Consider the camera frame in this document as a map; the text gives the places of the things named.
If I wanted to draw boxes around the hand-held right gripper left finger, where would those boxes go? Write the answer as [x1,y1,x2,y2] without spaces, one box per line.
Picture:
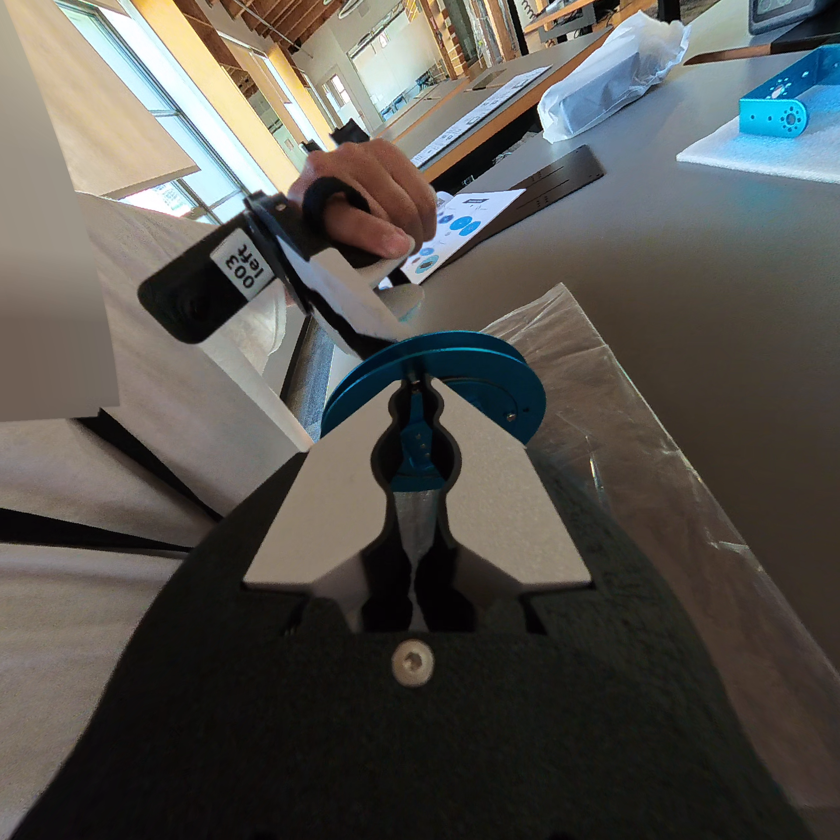
[243,375,416,632]

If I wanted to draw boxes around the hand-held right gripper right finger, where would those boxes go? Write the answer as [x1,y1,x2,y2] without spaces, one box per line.
[428,375,593,632]

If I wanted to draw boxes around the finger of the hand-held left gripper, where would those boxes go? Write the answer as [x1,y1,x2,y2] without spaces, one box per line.
[289,282,398,360]
[276,236,425,345]

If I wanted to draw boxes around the blue metal disc bearing assembly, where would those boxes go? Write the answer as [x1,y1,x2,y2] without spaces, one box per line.
[320,330,547,493]

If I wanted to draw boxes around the person's left hand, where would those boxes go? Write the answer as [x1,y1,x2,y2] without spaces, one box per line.
[289,136,440,260]

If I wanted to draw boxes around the clear plastic bag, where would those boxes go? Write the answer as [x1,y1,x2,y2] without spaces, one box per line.
[394,282,840,828]

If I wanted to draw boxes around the white printed instruction sheet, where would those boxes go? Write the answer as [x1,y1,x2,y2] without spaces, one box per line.
[397,189,527,286]

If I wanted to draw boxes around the long table with wooden edge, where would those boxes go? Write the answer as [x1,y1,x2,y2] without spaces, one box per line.
[377,26,614,185]

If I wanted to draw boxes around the white printed paper strip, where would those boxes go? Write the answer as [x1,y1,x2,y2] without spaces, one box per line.
[410,66,552,168]

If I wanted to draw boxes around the black flat metal plate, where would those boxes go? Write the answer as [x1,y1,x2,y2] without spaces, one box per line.
[430,144,606,270]

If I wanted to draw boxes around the white plastic wrapped package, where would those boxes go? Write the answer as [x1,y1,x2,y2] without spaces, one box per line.
[537,10,691,144]

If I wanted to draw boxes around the white foam sheet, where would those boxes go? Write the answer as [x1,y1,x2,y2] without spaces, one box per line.
[676,108,840,185]

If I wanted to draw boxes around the group of blue metal brackets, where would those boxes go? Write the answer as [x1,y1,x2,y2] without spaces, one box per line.
[738,45,840,140]

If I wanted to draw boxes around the grey charger device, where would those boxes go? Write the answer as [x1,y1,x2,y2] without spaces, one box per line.
[748,0,840,37]

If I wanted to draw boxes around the black strap harness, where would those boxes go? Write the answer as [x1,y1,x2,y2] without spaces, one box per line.
[0,416,224,552]

